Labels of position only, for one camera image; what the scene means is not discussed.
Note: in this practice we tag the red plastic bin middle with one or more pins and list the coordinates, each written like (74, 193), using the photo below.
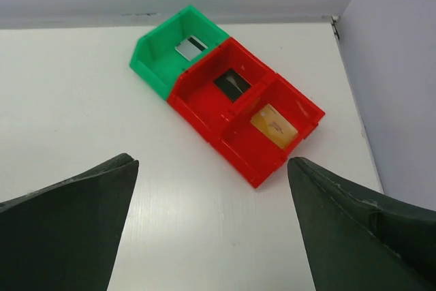
(201, 103)

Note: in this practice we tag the green plastic bin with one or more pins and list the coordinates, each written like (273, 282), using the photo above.
(155, 59)

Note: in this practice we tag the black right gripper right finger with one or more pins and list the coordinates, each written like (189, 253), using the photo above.
(359, 239)

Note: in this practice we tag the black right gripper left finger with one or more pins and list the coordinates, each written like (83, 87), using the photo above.
(66, 236)

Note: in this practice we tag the red plastic bin right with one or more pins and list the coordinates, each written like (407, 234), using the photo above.
(253, 155)

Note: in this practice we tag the gold card in red bin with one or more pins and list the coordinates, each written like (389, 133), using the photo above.
(274, 126)

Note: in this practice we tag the red plastic bin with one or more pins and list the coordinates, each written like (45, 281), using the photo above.
(201, 103)
(253, 155)

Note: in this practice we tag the black card in red bin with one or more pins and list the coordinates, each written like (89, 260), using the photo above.
(232, 85)

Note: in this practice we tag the silver card in green bin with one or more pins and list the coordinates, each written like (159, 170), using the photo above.
(190, 47)

